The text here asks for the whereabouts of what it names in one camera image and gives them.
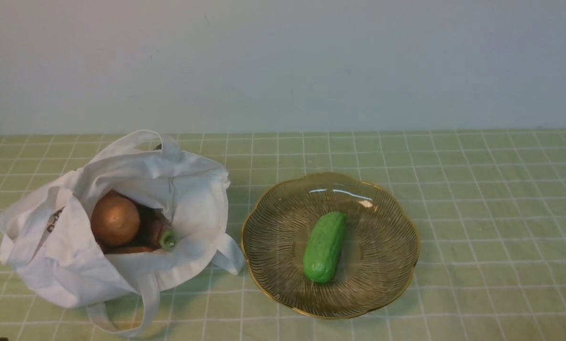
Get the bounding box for brown round onion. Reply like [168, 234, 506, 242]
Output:
[90, 191, 141, 247]

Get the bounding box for green cucumber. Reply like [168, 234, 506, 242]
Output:
[302, 211, 347, 283]

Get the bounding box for gold-rimmed glass plate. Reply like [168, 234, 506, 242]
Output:
[240, 172, 421, 320]

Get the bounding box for white cloth tote bag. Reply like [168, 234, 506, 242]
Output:
[0, 130, 244, 338]

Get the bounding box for carrot with green stem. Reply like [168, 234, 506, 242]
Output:
[142, 219, 177, 251]

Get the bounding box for green checkered tablecloth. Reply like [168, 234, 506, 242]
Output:
[0, 129, 566, 341]

